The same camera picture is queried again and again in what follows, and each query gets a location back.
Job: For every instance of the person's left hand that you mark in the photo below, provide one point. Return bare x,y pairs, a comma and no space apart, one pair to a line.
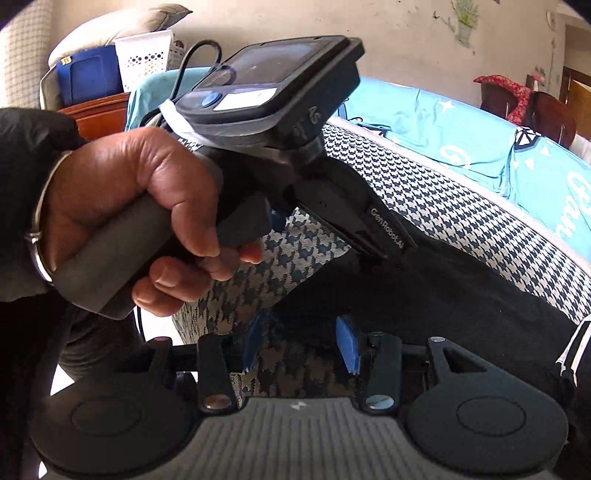
120,170

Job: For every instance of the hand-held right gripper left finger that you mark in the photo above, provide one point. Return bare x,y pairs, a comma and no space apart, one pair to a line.
255,346

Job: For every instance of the blue printed blanket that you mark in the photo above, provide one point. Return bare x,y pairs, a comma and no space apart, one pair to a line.
415,120

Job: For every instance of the black T-shirt with red print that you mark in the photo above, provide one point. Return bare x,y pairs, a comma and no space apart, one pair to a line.
438,295

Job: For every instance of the white laundry basket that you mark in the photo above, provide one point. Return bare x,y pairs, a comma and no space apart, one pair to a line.
145,57

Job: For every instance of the houndstooth sofa mat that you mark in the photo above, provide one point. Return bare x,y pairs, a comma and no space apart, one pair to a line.
415,198

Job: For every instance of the beige pillow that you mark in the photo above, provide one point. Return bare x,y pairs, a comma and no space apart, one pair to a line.
115,25

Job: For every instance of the potted plant wall sticker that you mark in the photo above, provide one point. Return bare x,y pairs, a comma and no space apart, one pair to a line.
466,21

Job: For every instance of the silver bangle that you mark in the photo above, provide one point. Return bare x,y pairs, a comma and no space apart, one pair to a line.
34,242

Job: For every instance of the dark wooden chair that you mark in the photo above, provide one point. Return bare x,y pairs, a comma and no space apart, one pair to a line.
554,117

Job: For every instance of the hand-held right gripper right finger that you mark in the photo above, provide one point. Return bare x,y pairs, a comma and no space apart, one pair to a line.
346,344

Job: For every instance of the blue storage bag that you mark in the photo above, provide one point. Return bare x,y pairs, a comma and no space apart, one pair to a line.
87,76

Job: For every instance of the red patterned cloth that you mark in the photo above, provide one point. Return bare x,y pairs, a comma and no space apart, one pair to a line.
505,94

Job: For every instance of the person's left forearm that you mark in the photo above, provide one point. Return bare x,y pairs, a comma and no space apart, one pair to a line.
23,184

